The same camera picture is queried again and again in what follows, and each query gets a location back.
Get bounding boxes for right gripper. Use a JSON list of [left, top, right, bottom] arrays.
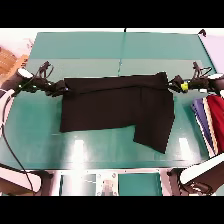
[[167, 74, 190, 95]]

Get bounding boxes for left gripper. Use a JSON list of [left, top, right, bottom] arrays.
[[45, 79, 70, 98]]

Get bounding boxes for black garment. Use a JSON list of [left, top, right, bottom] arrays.
[[58, 71, 176, 155]]

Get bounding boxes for purple garment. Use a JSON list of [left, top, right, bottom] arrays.
[[190, 97, 218, 158]]

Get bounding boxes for cream garment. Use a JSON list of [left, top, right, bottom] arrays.
[[201, 96, 220, 156]]

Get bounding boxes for red garment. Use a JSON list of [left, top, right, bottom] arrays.
[[206, 93, 224, 155]]

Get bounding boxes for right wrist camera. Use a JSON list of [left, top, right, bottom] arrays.
[[191, 61, 213, 81]]

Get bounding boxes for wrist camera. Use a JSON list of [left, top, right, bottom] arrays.
[[191, 61, 213, 81], [37, 60, 55, 80]]

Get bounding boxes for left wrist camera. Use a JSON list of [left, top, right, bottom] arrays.
[[37, 60, 55, 80]]

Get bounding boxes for black cable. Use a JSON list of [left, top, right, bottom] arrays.
[[1, 95, 36, 197]]

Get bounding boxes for silver frame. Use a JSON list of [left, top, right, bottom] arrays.
[[49, 167, 173, 197]]

